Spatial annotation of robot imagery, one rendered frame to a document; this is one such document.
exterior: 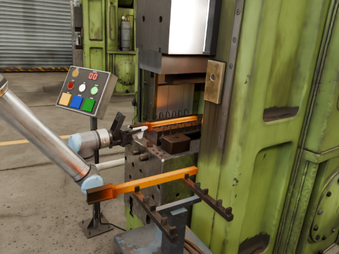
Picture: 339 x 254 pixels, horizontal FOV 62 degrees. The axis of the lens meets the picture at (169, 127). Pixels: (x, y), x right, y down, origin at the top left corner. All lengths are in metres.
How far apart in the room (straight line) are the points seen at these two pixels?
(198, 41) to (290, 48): 0.40
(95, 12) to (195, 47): 4.98
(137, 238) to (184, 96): 0.92
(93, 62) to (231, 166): 5.27
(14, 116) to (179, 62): 0.74
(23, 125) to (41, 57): 8.18
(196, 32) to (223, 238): 0.95
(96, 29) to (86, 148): 5.07
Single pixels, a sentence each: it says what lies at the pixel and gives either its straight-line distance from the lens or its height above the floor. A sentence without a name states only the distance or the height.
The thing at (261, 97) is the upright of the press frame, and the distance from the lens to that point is 1.16.
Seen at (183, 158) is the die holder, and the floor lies 0.90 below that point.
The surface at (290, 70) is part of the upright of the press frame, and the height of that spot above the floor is 1.33.
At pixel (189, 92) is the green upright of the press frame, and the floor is 1.10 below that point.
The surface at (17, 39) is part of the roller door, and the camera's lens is 9.16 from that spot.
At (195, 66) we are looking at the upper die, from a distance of 1.42.
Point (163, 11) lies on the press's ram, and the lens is 1.29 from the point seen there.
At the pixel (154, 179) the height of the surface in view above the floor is 0.95.
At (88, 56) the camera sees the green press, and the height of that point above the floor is 0.81.
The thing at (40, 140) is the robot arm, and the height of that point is 1.07.
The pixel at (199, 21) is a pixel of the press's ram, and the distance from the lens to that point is 1.34.
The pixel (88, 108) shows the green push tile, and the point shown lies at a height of 0.99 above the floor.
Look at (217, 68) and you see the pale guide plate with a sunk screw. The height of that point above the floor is 1.33.
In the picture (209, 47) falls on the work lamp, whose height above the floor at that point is 1.41.
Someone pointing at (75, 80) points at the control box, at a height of 1.12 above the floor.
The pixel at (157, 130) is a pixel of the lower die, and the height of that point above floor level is 0.99.
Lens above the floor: 1.47
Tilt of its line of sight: 19 degrees down
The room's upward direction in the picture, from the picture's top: 4 degrees clockwise
